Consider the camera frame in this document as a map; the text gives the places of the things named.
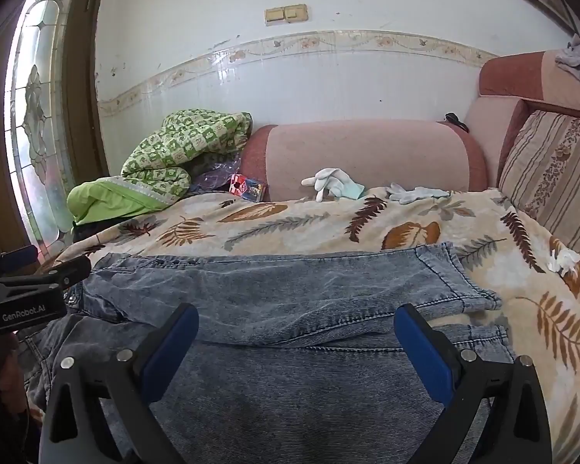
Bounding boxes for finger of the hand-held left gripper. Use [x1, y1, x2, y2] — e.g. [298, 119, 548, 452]
[0, 254, 92, 301]
[0, 246, 39, 276]

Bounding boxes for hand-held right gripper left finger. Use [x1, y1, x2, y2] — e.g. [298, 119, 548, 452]
[39, 302, 200, 464]

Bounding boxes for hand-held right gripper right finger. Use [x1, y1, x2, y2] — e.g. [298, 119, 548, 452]
[394, 304, 553, 464]

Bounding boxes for grey-blue denim pants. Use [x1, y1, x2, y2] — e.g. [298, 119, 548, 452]
[17, 242, 518, 464]

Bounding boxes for stained glass door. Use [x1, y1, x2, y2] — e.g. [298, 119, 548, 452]
[0, 0, 109, 262]

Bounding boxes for flat white glove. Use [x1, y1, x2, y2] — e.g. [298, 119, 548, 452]
[386, 183, 451, 205]

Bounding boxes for leaf print blanket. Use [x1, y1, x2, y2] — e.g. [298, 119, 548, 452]
[39, 186, 580, 464]

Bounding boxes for crumpled white tissue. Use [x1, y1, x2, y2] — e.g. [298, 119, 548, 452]
[547, 246, 580, 274]

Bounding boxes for purple plastic bag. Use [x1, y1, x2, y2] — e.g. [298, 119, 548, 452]
[191, 162, 242, 194]

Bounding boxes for green checked quilt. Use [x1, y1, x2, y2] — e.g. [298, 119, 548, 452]
[67, 110, 253, 227]

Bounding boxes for red printed packet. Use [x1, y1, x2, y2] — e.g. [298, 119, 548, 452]
[229, 174, 266, 201]

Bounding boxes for stuffed white glove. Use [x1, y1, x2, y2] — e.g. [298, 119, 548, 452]
[302, 168, 367, 203]

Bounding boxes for striped cushion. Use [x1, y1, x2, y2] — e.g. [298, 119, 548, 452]
[498, 109, 580, 271]

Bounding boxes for grey cloth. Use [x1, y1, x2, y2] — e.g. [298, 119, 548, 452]
[555, 34, 580, 95]

